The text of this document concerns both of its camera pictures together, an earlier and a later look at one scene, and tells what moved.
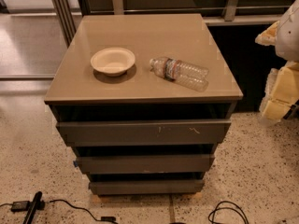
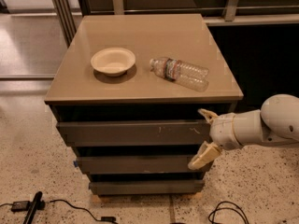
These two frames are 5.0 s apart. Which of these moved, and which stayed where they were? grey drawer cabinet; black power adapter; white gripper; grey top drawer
Moved: white gripper
Stayed: grey top drawer; grey drawer cabinet; black power adapter
